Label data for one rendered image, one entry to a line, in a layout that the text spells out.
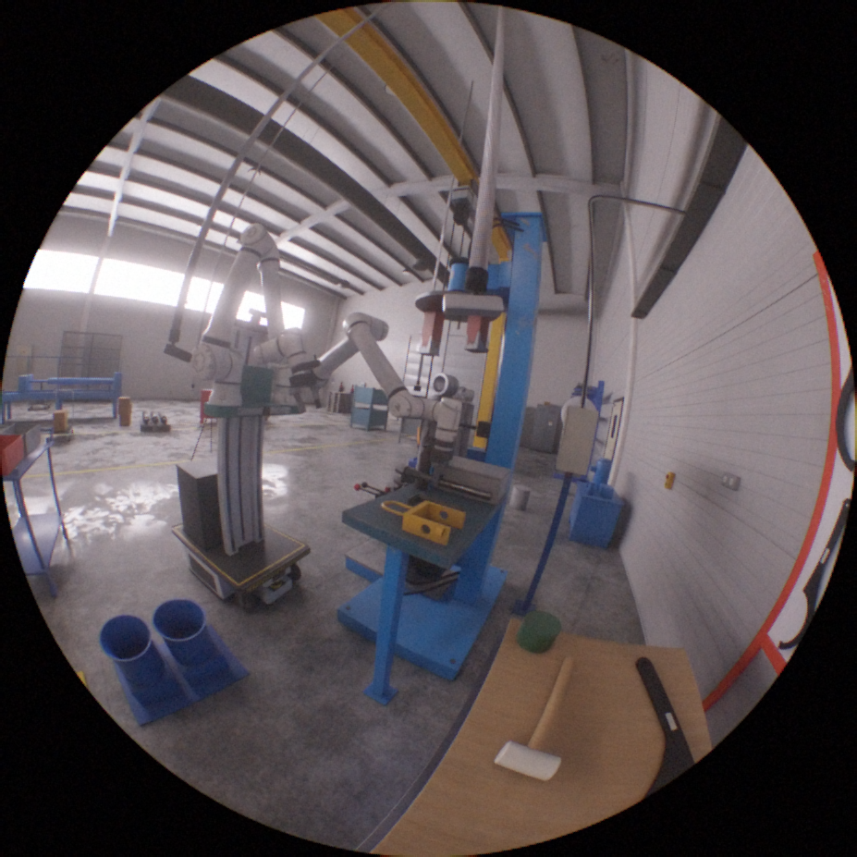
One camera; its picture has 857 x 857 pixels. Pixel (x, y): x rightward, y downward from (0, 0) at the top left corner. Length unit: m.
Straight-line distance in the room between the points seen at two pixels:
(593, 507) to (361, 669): 3.03
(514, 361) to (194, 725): 2.55
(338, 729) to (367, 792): 0.36
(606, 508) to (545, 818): 3.47
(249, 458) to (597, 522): 3.65
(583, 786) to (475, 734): 0.23
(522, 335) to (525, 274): 0.40
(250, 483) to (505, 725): 1.86
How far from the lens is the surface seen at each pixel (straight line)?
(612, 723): 0.73
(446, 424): 1.11
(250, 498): 2.07
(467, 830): 0.56
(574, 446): 1.81
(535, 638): 0.74
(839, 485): 1.39
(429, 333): 2.00
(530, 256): 1.91
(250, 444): 1.95
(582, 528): 3.80
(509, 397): 1.65
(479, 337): 1.75
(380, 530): 0.91
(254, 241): 1.42
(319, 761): 1.55
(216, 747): 1.64
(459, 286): 1.96
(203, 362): 1.34
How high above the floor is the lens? 1.49
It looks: 7 degrees down
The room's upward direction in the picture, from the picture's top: 9 degrees clockwise
